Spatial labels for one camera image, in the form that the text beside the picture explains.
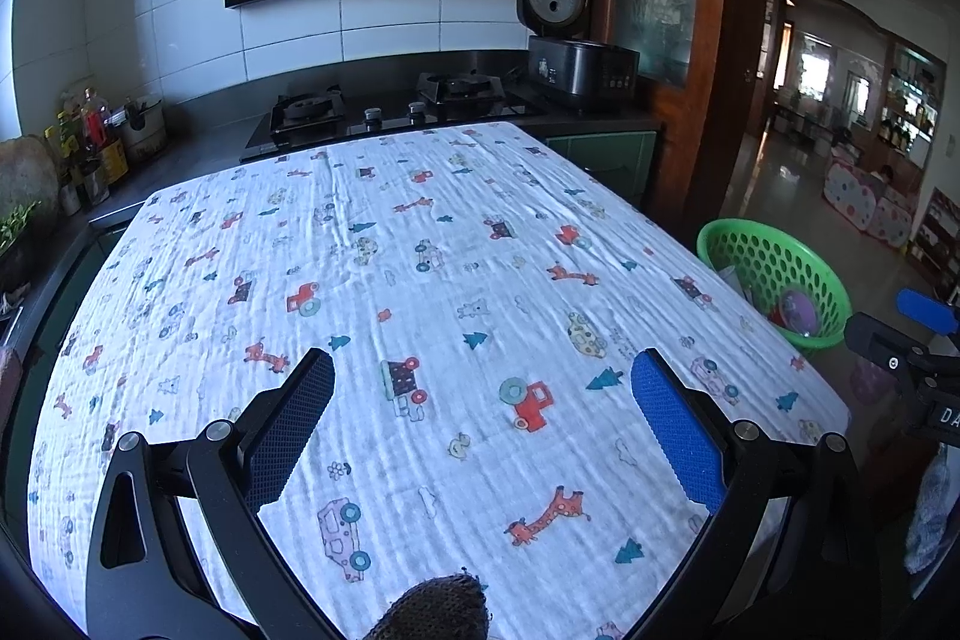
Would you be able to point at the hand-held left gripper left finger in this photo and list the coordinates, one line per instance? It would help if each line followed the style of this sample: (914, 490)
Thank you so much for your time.
(289, 430)

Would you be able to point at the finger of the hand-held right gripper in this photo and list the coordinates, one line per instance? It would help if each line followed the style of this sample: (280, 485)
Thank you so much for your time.
(926, 310)
(877, 340)

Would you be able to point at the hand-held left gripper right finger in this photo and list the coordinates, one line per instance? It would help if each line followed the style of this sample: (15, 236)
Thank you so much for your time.
(679, 430)

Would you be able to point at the green plastic basket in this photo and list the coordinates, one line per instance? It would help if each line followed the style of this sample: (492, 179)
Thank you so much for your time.
(829, 310)

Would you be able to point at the pale cloth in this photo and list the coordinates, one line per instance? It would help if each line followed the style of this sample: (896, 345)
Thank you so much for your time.
(934, 512)

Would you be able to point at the dotted playpen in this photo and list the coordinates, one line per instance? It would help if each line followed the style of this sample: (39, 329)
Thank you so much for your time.
(874, 209)

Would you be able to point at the white printed tablecloth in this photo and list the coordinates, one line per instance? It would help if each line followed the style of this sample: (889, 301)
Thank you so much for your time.
(420, 310)

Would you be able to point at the glass display shelf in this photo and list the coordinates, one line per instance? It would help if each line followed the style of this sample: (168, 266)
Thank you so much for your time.
(911, 100)

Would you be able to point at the brown knitted cloth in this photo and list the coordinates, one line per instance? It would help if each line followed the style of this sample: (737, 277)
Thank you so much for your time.
(435, 610)

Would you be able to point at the green base cabinet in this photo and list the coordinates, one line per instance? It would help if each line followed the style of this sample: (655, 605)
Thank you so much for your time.
(607, 164)

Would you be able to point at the pinkish hanging cloth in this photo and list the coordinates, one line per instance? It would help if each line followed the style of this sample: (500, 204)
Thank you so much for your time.
(9, 385)

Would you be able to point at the wooden glass-door cabinet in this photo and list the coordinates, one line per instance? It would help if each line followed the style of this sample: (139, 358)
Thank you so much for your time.
(690, 108)

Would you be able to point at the black gas stove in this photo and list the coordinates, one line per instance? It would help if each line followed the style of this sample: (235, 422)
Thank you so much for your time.
(375, 123)

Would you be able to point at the green leafy vegetables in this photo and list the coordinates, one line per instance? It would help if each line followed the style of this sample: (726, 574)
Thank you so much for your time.
(16, 224)

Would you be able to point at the group of condiment bottles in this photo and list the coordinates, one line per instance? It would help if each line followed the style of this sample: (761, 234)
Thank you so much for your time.
(94, 138)

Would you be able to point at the round brown pumpkin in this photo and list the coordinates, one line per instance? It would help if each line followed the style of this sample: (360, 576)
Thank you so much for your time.
(26, 183)

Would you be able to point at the black rice cooker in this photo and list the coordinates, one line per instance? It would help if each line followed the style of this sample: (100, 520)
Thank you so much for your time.
(577, 78)

